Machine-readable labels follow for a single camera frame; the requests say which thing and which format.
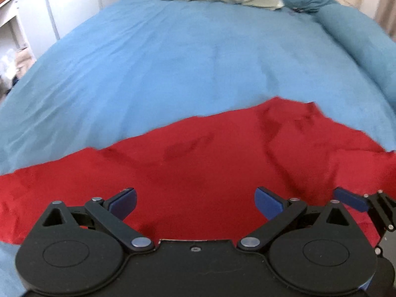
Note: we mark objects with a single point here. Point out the beige item under desk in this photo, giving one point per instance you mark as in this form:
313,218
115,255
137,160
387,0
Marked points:
24,60

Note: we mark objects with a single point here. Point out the blue bed cover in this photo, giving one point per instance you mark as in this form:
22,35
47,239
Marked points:
140,65

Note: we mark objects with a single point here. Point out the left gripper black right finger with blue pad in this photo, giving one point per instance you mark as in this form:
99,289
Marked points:
297,226

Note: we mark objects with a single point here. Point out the teal bolster pillow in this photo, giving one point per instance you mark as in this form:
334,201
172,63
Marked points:
365,41

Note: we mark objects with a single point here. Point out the red knit garment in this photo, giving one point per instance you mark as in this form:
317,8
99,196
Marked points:
196,178

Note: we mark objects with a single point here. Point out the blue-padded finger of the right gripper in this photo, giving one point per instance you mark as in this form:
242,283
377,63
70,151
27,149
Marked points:
357,202

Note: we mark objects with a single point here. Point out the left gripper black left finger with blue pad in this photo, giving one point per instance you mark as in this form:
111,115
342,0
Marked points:
98,226

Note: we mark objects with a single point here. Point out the white desk shelf unit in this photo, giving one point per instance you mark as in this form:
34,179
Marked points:
27,24

